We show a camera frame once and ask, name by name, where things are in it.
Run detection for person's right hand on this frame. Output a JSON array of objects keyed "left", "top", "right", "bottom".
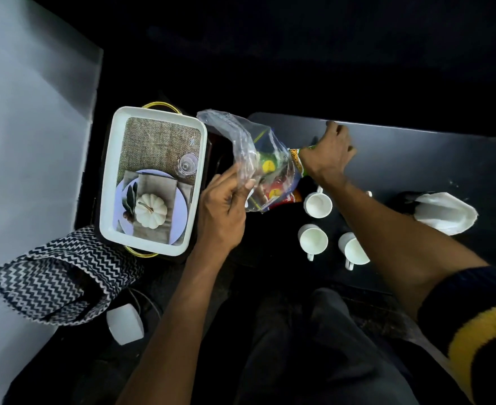
[{"left": 299, "top": 121, "right": 358, "bottom": 187}]

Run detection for person's left hand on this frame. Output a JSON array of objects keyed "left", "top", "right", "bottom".
[{"left": 196, "top": 163, "right": 257, "bottom": 255}]

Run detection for clear plastic bag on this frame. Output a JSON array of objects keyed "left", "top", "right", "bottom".
[{"left": 196, "top": 109, "right": 306, "bottom": 214}]

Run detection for person's right forearm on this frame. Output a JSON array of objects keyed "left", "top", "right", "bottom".
[{"left": 316, "top": 177, "right": 490, "bottom": 321}]

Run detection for person's left forearm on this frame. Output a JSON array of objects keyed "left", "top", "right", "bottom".
[{"left": 115, "top": 242, "right": 242, "bottom": 405}]

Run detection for colourful snack packet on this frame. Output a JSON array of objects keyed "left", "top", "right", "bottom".
[{"left": 251, "top": 144, "right": 317, "bottom": 211}]

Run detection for white cup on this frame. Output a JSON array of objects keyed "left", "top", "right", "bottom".
[
  {"left": 297, "top": 224, "right": 329, "bottom": 262},
  {"left": 303, "top": 186, "right": 333, "bottom": 219},
  {"left": 338, "top": 232, "right": 371, "bottom": 271}
]

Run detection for white folded cloth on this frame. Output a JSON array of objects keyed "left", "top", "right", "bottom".
[{"left": 413, "top": 192, "right": 479, "bottom": 237}]

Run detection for small white box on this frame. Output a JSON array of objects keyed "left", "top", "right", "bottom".
[{"left": 106, "top": 303, "right": 145, "bottom": 346}]

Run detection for person's dark trousers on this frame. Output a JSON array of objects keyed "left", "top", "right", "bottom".
[{"left": 231, "top": 287, "right": 422, "bottom": 405}]

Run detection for black white zigzag bag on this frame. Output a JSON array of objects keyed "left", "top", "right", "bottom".
[{"left": 0, "top": 226, "right": 145, "bottom": 327}]

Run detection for dark sleeve with yellow stripe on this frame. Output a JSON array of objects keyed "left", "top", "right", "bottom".
[{"left": 417, "top": 265, "right": 496, "bottom": 405}]

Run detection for white tray with gold handles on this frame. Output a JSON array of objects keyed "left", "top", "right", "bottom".
[{"left": 99, "top": 101, "right": 208, "bottom": 258}]

